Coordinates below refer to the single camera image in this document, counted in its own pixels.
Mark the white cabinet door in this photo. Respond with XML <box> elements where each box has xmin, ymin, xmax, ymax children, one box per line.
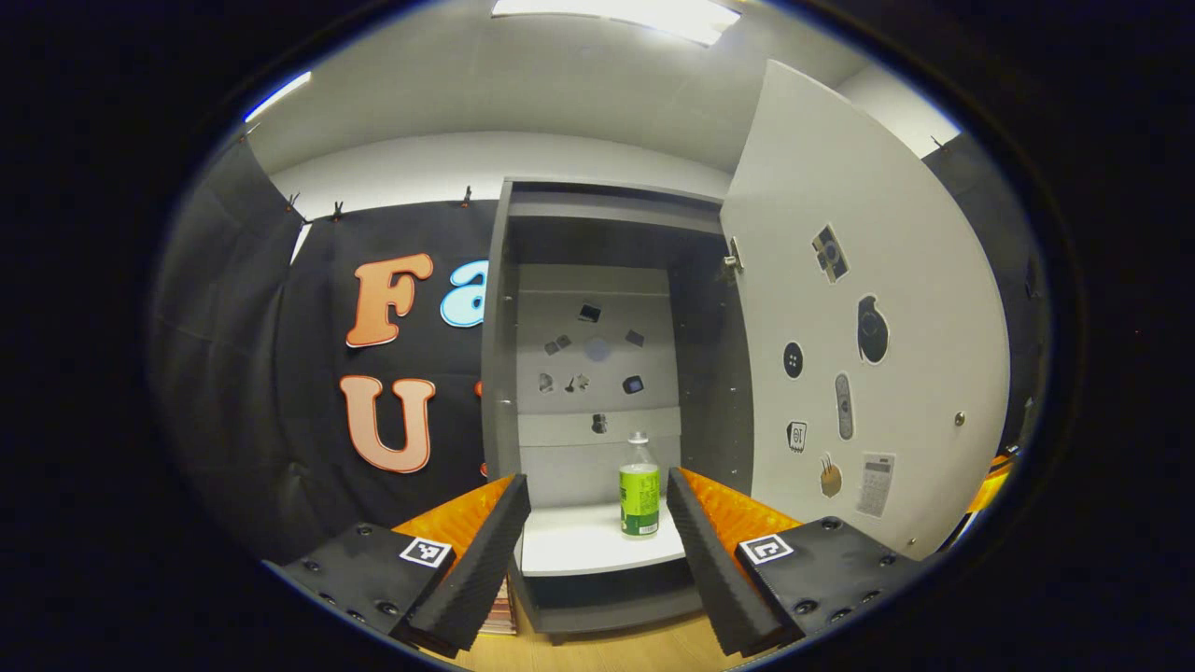
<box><xmin>719</xmin><ymin>59</ymin><xmax>1012</xmax><ymax>561</ymax></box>

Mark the black backdrop cloth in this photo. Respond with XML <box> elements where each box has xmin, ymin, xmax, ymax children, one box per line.
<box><xmin>149</xmin><ymin>131</ymin><xmax>1047</xmax><ymax>561</ymax></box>

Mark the wide ceiling light panel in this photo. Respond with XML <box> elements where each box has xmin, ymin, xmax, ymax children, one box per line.
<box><xmin>492</xmin><ymin>0</ymin><xmax>741</xmax><ymax>46</ymax></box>

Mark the green label plastic bottle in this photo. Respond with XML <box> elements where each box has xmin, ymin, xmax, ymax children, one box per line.
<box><xmin>618</xmin><ymin>431</ymin><xmax>662</xmax><ymax>539</ymax></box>

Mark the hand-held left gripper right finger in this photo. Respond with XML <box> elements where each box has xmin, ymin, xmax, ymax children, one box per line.
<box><xmin>665</xmin><ymin>467</ymin><xmax>925</xmax><ymax>659</ymax></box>

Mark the white cabinet shelf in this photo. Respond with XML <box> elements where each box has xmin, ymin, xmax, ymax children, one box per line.
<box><xmin>518</xmin><ymin>499</ymin><xmax>692</xmax><ymax>578</ymax></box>

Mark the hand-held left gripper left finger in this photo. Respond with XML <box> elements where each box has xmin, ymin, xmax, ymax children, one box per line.
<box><xmin>261</xmin><ymin>471</ymin><xmax>533</xmax><ymax>659</ymax></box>

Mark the stack of books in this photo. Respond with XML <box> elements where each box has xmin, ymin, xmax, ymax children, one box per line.
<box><xmin>478</xmin><ymin>579</ymin><xmax>519</xmax><ymax>637</ymax></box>

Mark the narrow ceiling light panel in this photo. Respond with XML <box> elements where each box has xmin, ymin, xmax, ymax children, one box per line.
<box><xmin>245</xmin><ymin>71</ymin><xmax>313</xmax><ymax>123</ymax></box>

